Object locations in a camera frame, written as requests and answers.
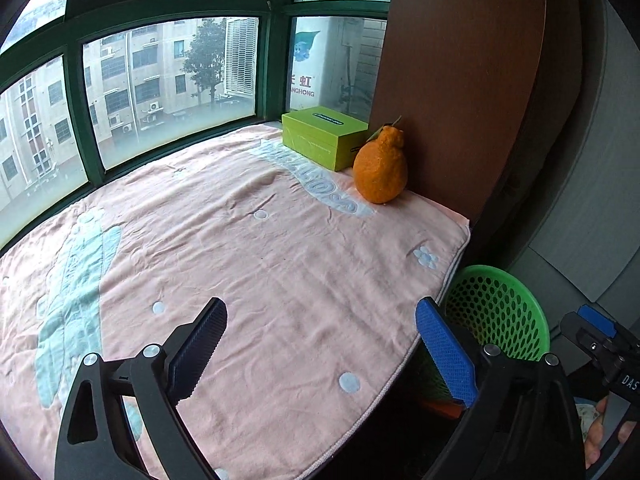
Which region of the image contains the brown wooden side panel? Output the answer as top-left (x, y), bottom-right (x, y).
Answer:
top-left (370, 0), bottom-right (547, 221)

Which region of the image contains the window sticker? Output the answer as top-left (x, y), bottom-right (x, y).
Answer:
top-left (290, 30), bottom-right (321, 98)

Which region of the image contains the floral cloth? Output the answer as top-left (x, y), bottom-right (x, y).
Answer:
top-left (575, 402), bottom-right (601, 433)

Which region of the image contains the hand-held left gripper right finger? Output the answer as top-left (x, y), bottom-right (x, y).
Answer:
top-left (415, 297), bottom-right (586, 480)

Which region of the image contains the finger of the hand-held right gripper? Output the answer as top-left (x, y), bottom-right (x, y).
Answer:
top-left (577, 305), bottom-right (640, 356)
top-left (559, 312), bottom-right (626, 386)

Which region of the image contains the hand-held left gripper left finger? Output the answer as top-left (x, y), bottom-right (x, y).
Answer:
top-left (54, 297), bottom-right (228, 480)

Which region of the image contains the green window frame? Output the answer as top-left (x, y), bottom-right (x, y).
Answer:
top-left (0, 0), bottom-right (396, 251)

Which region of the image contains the orange citrus fruit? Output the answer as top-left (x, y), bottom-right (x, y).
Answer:
top-left (353, 125), bottom-right (409, 205)

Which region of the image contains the person's right hand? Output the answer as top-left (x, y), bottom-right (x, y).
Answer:
top-left (582, 396), bottom-right (640, 471)

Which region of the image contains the green plastic wastebasket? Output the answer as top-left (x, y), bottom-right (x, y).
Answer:
top-left (415, 265), bottom-right (551, 406)

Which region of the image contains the green tissue box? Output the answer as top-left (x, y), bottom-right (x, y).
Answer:
top-left (281, 106), bottom-right (370, 172)

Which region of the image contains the pink printed blanket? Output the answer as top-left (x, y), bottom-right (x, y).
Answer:
top-left (0, 122), bottom-right (471, 480)

